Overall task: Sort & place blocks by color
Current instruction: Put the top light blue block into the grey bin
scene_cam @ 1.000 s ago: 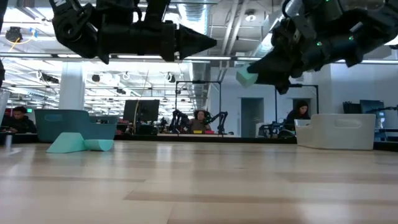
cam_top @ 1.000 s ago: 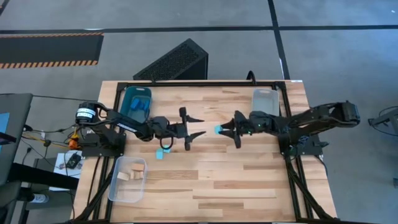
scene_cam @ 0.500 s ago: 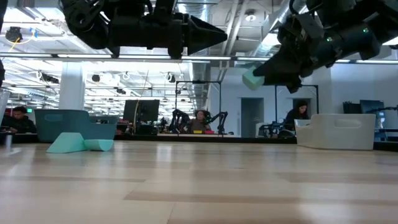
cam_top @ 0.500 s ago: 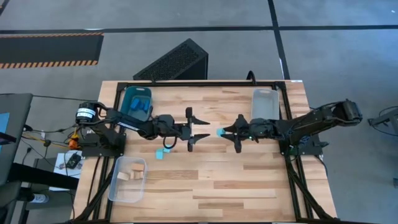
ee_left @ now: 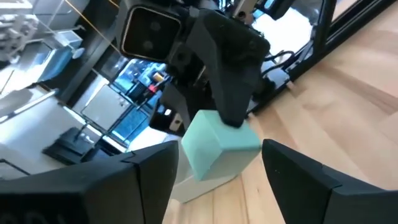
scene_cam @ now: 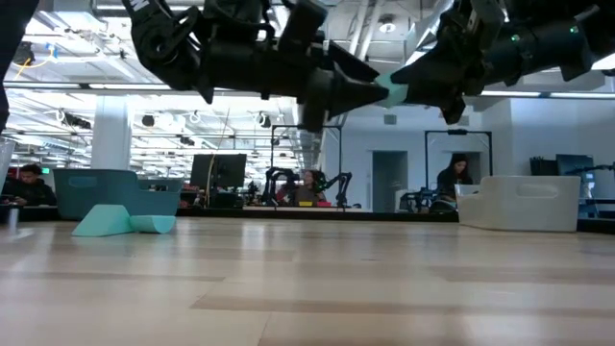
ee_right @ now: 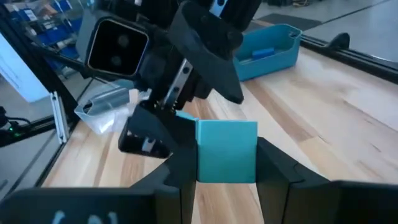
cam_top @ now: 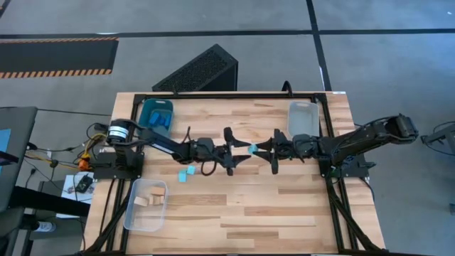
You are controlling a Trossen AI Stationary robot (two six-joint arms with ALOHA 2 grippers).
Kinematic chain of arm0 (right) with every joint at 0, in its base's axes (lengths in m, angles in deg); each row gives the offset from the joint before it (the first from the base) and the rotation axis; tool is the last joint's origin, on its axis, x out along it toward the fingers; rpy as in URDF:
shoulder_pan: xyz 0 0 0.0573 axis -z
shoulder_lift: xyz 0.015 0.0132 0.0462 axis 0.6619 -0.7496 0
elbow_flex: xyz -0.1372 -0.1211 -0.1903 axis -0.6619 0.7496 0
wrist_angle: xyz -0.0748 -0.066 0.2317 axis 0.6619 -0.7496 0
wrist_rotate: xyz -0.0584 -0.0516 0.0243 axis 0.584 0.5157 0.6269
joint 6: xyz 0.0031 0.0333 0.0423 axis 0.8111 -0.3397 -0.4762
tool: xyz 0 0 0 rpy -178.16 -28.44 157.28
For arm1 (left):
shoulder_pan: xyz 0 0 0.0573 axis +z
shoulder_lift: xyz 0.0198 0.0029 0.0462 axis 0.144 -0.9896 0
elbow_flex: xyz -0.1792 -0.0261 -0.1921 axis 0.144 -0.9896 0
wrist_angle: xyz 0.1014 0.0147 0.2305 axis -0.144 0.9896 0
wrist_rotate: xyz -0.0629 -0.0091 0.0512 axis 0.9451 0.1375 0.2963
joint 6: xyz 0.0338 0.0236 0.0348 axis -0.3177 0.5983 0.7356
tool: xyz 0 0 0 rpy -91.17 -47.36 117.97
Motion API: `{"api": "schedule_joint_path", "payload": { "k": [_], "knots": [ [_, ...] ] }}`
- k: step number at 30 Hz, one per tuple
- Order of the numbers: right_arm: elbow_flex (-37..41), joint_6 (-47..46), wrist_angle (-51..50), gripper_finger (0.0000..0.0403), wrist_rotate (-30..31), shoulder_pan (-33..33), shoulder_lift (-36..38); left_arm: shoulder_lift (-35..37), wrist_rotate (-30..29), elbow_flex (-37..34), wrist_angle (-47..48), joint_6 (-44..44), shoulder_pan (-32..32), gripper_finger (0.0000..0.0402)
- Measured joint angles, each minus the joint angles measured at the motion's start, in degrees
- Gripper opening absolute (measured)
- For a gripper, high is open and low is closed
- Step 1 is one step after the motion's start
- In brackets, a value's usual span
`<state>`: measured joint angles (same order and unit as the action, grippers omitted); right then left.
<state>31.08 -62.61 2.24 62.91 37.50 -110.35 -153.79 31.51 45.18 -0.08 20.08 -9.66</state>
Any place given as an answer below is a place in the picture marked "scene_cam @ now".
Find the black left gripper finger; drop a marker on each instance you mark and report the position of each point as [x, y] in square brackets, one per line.
[353, 65]
[355, 96]

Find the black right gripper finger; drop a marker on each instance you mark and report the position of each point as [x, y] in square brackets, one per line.
[432, 91]
[427, 67]

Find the mint green cube block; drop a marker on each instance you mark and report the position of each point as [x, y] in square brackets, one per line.
[394, 92]

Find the mint green half-cylinder block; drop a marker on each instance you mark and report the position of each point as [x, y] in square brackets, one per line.
[153, 224]

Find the mint green wedge block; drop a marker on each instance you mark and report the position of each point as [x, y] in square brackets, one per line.
[103, 222]

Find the black background robot arm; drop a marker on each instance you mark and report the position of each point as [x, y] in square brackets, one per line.
[342, 185]
[276, 182]

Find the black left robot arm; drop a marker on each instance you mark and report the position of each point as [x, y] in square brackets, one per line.
[230, 57]

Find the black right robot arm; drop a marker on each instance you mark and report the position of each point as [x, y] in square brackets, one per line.
[543, 38]

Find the person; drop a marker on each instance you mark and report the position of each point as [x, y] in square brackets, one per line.
[29, 190]
[451, 179]
[307, 190]

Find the grey door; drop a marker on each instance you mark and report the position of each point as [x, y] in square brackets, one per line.
[388, 180]

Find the pink block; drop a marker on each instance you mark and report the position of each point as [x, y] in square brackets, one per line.
[324, 204]

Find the small dark monitor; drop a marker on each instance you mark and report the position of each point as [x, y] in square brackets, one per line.
[543, 166]

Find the black computer monitor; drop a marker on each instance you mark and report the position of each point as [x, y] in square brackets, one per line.
[218, 170]

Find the white translucent plastic bin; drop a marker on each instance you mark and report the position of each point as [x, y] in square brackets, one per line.
[521, 202]

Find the dark wide monitor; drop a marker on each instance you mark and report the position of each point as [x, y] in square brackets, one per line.
[574, 166]

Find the white building column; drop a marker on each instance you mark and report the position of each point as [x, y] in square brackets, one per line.
[111, 132]

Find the teal plastic bin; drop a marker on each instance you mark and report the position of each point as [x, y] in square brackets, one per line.
[96, 192]

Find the black metal frame stand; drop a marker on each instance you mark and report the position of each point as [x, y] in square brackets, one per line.
[288, 127]
[459, 131]

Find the black aluminium table frame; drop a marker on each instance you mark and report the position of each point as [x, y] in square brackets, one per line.
[384, 216]

